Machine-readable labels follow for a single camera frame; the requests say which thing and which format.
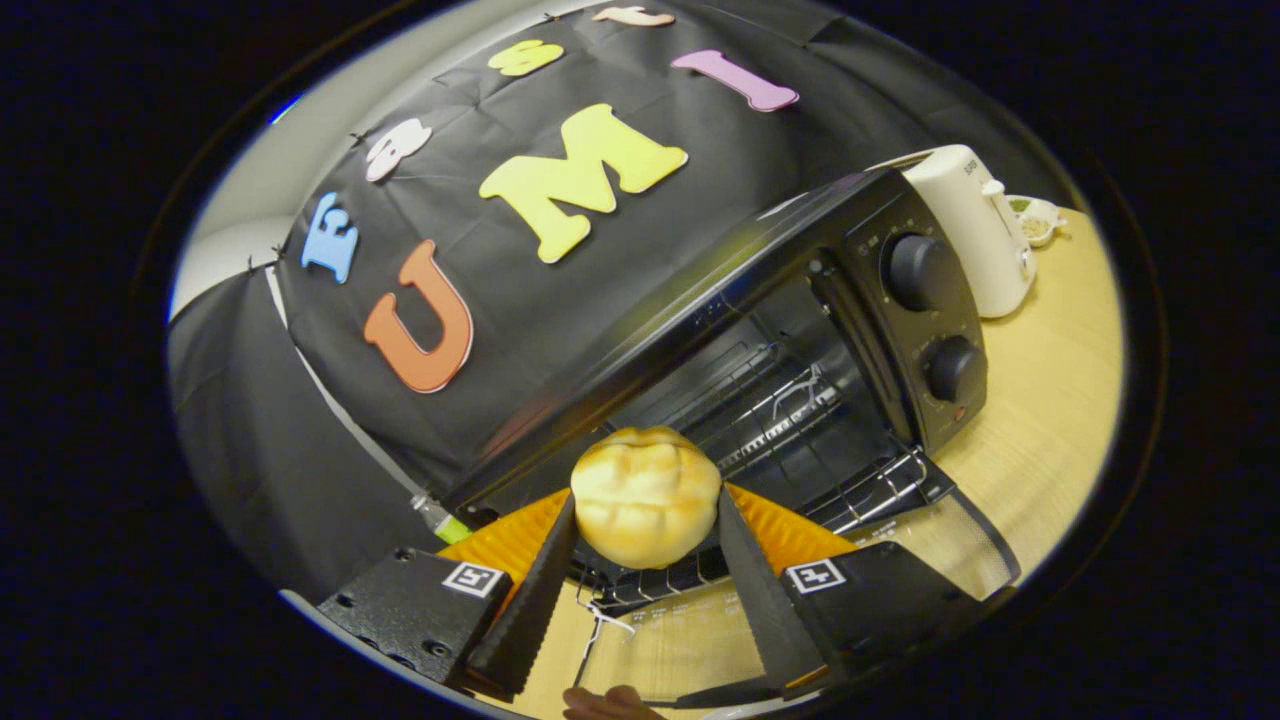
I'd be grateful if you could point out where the golden bread bun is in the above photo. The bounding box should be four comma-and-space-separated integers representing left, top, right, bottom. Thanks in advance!
569, 425, 724, 572

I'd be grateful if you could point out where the white string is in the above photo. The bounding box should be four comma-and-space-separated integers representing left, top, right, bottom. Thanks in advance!
573, 596, 638, 693

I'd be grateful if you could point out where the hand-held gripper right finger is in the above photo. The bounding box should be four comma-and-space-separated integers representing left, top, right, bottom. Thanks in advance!
715, 481, 1013, 707

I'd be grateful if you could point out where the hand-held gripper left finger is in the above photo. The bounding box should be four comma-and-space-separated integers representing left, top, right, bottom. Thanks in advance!
317, 489, 582, 703

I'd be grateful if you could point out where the black backdrop cloth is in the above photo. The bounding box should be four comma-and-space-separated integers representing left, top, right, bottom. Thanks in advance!
165, 0, 1066, 601

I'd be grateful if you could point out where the green label plastic bottle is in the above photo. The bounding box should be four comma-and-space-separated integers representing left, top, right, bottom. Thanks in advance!
409, 491, 474, 547

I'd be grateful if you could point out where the white pop-up toaster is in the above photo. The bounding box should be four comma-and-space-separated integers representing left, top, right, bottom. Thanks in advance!
899, 143, 1039, 320

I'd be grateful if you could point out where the black toaster oven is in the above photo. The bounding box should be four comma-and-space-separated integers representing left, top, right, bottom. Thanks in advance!
438, 164, 1023, 713

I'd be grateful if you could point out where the white divided dish with grains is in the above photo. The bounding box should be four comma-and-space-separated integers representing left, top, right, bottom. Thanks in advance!
1004, 193, 1069, 249

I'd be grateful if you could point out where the wire oven rack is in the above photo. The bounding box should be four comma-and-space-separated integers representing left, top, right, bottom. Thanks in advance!
690, 338, 933, 536

